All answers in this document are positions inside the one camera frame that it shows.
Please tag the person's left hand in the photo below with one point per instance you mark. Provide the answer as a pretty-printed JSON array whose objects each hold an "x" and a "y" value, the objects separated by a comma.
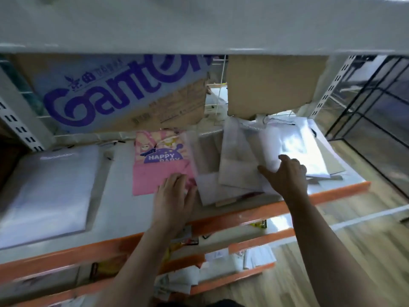
[{"x": 172, "y": 204}]

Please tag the person's right hand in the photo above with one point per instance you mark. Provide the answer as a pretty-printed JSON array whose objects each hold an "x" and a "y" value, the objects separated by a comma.
[{"x": 292, "y": 182}]

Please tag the person's left thumb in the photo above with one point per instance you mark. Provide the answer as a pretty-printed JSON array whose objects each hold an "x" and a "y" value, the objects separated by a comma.
[{"x": 193, "y": 198}]

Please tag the person's right thumb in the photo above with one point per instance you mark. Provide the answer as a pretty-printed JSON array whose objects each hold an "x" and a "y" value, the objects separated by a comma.
[{"x": 266, "y": 173}]

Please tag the glossy white bag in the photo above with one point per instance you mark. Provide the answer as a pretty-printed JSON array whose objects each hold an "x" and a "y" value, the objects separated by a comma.
[{"x": 297, "y": 140}]

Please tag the person's left forearm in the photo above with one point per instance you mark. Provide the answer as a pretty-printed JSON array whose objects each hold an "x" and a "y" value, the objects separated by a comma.
[{"x": 143, "y": 268}]

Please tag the person's right forearm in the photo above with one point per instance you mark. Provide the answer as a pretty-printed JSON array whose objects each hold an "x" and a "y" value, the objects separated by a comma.
[{"x": 326, "y": 252}]

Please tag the frosted translucent plastic bag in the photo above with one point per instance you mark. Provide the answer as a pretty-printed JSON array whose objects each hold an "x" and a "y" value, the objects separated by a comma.
[{"x": 204, "y": 163}]

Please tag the pink cartoon gift bag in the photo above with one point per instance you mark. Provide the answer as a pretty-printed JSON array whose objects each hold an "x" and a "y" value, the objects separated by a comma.
[{"x": 153, "y": 163}]

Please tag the beige paper bag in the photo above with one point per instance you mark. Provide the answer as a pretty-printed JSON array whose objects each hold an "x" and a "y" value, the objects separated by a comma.
[{"x": 332, "y": 159}]

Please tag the white paper packets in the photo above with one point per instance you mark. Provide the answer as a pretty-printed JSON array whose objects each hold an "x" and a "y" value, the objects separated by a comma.
[{"x": 242, "y": 257}]

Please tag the printed paper packets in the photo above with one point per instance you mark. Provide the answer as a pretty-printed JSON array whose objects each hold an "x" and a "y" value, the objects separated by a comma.
[{"x": 175, "y": 284}]

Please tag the plain brown cardboard box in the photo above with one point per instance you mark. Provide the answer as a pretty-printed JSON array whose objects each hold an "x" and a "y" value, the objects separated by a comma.
[{"x": 271, "y": 84}]

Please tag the white and orange shelving rack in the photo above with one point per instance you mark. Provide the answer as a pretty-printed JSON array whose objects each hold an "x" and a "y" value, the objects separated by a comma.
[{"x": 96, "y": 249}]

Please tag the yellow snack packet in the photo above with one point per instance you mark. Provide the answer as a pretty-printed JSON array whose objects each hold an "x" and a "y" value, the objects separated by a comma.
[{"x": 107, "y": 266}]

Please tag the cardboard box with purple print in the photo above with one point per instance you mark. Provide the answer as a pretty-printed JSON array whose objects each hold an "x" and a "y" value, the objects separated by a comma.
[{"x": 121, "y": 92}]

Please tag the white plastic bag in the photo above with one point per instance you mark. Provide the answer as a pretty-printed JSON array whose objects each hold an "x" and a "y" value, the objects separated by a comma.
[{"x": 48, "y": 195}]

